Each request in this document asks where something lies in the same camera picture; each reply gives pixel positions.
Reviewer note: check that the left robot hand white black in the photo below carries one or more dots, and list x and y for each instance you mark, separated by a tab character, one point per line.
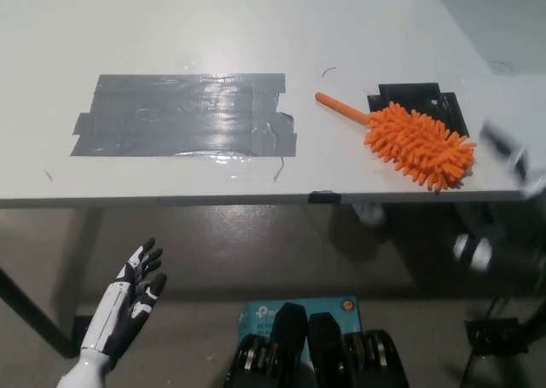
123	302

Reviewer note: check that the right robot hand black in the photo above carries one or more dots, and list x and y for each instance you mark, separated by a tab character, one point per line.
509	153

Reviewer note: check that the orange microfibre duster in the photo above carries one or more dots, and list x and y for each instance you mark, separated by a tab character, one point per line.
420	147

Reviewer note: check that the black floor plate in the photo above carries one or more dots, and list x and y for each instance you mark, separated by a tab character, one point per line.
497	334
81	334

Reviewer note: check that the black table leg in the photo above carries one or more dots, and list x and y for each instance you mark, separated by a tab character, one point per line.
34	311

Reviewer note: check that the black tape patch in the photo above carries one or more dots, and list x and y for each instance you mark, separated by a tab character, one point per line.
426	96

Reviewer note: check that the grey caster wheel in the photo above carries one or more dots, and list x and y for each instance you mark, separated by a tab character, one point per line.
475	253

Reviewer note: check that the teal router box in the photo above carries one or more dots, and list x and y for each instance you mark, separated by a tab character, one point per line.
258	315

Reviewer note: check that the grey duct tape patch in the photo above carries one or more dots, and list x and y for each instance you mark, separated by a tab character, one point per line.
183	115

